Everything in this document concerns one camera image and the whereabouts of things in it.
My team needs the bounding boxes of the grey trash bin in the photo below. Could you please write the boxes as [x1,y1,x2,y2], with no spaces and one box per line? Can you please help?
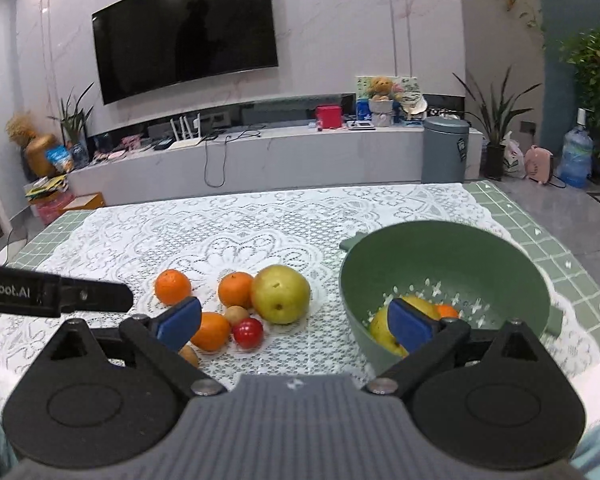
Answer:
[421,116,470,185]

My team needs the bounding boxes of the green checked tablecloth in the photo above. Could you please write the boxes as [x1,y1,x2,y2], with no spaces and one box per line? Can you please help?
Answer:
[0,179,600,361]

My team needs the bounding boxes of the black flat television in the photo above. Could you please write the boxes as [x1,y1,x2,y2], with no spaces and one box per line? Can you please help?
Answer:
[91,0,280,106]

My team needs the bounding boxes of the potted long leaf plant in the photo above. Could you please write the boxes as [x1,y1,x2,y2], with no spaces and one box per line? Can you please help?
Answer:
[452,67,541,181]

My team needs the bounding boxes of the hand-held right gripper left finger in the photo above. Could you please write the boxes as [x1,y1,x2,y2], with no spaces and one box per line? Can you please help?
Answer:
[45,296,227,397]

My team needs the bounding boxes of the blue snack bag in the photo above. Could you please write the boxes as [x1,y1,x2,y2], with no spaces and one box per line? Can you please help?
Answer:
[45,146,76,173]

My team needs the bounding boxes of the tall green leafy plant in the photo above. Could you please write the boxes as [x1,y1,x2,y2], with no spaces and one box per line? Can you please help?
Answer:
[560,32,600,161]

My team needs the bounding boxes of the yellow green pear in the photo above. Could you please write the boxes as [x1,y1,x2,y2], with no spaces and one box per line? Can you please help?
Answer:
[251,264,312,325]

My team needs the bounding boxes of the white long media cabinet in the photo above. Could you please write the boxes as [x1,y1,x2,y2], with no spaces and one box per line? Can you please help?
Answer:
[67,125,483,206]

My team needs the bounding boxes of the red box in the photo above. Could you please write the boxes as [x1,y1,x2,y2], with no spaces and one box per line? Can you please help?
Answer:
[315,105,343,130]

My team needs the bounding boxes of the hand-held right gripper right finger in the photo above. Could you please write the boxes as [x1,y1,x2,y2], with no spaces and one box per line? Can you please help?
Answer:
[362,297,543,396]

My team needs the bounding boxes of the small potted green plant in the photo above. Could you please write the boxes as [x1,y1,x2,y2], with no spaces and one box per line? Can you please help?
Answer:
[50,82,96,168]

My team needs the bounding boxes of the blue water bottle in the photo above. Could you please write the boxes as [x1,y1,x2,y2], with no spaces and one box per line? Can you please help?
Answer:
[557,109,595,190]

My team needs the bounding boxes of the white lace tablecloth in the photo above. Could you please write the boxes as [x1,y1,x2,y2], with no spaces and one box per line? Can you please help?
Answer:
[0,180,600,401]

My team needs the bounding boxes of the white plastic bag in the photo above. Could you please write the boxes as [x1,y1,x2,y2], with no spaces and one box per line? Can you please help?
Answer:
[502,132,526,178]

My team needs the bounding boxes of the pink basket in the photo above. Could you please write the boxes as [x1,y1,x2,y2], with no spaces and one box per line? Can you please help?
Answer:
[30,192,76,226]

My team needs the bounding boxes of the green colander bowl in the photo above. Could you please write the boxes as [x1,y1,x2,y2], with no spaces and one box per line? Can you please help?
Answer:
[339,220,565,377]

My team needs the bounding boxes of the pile of colourful packets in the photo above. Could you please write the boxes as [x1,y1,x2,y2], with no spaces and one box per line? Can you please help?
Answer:
[24,175,70,203]

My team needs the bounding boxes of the orange cardboard box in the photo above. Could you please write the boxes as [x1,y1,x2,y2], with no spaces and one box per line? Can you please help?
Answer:
[60,192,107,212]

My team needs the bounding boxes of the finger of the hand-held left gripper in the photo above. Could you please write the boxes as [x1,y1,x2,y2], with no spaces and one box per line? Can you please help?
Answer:
[60,276,134,314]

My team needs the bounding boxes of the black cable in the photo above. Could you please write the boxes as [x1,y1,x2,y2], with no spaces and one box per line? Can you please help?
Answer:
[202,130,261,188]

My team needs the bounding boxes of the white router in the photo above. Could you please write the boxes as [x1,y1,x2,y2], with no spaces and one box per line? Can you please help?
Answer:
[169,115,203,150]

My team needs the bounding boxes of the pink space heater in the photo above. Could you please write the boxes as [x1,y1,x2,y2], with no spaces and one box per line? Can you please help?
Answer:
[524,145,556,183]

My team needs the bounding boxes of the golden vase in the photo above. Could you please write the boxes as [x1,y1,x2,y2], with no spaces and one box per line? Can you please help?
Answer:
[5,112,61,178]

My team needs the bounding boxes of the brown teddy bear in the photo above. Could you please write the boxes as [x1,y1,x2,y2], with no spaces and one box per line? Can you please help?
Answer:
[367,76,393,101]

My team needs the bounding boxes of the red cherry tomato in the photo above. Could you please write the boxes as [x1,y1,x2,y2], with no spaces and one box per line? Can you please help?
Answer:
[232,317,265,349]

